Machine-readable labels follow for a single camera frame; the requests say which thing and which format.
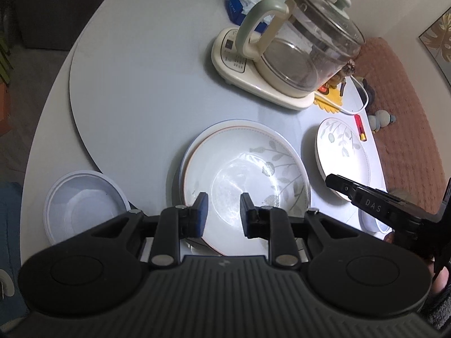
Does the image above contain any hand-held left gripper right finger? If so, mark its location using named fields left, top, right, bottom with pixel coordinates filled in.
left=240, top=193, right=358, bottom=267

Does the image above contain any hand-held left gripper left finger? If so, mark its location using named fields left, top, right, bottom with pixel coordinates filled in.
left=92, top=192, right=208, bottom=267

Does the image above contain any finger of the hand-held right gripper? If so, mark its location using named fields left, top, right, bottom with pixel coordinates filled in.
left=325, top=174, right=359, bottom=204

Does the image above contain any small leaf pattern plate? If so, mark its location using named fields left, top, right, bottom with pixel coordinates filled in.
left=315, top=117, right=371, bottom=205

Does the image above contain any large leaf pattern plate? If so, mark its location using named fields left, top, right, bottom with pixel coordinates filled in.
left=183, top=126, right=311, bottom=257

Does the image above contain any large white bowl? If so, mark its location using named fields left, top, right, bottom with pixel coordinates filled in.
left=43, top=170, right=132, bottom=247

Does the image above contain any person's right forearm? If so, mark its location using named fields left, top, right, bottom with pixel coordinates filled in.
left=421, top=271, right=451, bottom=338

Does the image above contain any person's right hand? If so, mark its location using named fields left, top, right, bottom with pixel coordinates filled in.
left=431, top=267, right=451, bottom=293

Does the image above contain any small white bowl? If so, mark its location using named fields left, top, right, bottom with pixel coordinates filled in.
left=359, top=209, right=392, bottom=235

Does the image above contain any red lighter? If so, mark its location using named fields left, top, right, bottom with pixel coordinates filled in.
left=354, top=114, right=368, bottom=142

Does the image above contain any blue white plush toy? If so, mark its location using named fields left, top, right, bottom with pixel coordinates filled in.
left=368, top=110, right=397, bottom=134

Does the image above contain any yellow sunflower coaster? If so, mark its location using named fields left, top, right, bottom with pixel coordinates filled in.
left=313, top=86, right=344, bottom=115

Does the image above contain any pink sofa blanket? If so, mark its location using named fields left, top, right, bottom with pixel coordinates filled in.
left=352, top=37, right=451, bottom=219

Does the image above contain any brown dog figurine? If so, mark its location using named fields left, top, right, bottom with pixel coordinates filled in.
left=319, top=60, right=356, bottom=95

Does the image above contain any round grey turntable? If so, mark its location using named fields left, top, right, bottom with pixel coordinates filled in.
left=69, top=0, right=369, bottom=219

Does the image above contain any glass kettle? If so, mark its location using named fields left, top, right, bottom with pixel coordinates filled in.
left=235, top=0, right=366, bottom=92

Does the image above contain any cream kettle base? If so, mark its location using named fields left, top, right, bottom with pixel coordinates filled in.
left=211, top=27, right=315, bottom=110

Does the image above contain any blue tissue pack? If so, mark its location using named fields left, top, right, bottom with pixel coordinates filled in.
left=225, top=0, right=268, bottom=32

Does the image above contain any green stool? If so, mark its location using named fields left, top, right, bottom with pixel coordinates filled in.
left=0, top=39, right=13, bottom=85

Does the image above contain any white power cable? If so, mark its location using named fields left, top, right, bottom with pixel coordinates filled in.
left=315, top=77, right=374, bottom=116

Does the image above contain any framed leaf wall picture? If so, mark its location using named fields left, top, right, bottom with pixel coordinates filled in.
left=419, top=7, right=451, bottom=87

